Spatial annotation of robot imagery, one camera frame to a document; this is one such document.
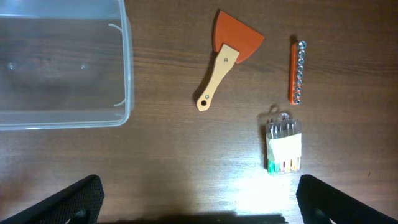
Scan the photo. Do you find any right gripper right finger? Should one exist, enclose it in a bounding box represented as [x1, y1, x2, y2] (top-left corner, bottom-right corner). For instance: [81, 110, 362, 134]
[296, 174, 397, 224]

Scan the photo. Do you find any screwdriver set clear case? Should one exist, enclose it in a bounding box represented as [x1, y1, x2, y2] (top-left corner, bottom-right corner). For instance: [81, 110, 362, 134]
[265, 112, 302, 175]

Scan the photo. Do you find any clear plastic container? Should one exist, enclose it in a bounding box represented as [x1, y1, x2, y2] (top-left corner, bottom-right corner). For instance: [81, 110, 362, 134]
[1, 0, 134, 131]

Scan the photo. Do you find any orange scraper wooden handle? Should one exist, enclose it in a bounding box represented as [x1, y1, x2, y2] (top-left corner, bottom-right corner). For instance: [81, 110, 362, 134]
[197, 11, 264, 111]

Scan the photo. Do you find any orange socket bit rail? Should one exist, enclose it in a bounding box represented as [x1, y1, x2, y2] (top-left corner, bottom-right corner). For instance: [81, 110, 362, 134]
[289, 40, 307, 105]

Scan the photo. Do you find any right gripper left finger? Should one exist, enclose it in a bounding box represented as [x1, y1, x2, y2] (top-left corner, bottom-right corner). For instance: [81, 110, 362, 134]
[1, 174, 104, 224]

